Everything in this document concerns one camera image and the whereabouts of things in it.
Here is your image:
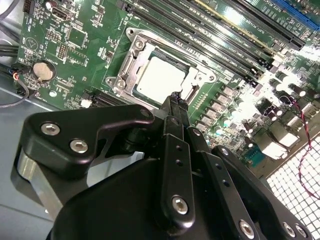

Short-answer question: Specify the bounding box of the silver wire locking lever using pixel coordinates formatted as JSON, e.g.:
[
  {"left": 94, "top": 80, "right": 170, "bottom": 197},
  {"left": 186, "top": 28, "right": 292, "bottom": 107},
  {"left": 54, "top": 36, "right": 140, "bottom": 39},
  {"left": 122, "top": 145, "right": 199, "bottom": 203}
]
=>
[{"left": 112, "top": 34, "right": 143, "bottom": 95}]

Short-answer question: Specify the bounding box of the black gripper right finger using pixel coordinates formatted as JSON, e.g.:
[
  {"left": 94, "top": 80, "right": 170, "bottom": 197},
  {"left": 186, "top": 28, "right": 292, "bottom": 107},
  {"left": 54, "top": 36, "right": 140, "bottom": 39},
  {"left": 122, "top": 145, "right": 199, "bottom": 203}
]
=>
[{"left": 178, "top": 96, "right": 315, "bottom": 240}]

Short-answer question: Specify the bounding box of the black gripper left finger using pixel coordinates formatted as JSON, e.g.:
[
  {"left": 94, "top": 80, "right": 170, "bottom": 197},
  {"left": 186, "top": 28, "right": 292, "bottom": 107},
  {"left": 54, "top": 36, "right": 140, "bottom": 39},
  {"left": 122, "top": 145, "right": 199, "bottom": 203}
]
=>
[{"left": 11, "top": 92, "right": 197, "bottom": 230}]

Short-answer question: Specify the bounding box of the silver square CPU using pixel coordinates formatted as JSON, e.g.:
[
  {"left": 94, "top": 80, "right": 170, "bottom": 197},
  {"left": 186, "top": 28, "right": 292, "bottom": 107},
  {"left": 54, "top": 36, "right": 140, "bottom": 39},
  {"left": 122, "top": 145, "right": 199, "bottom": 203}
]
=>
[{"left": 133, "top": 56, "right": 193, "bottom": 106}]

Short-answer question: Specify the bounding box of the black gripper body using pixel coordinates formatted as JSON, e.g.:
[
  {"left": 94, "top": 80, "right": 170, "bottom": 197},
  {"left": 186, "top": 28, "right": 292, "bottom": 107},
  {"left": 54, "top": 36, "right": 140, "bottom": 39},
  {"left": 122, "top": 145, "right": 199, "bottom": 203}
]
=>
[{"left": 51, "top": 124, "right": 236, "bottom": 240}]

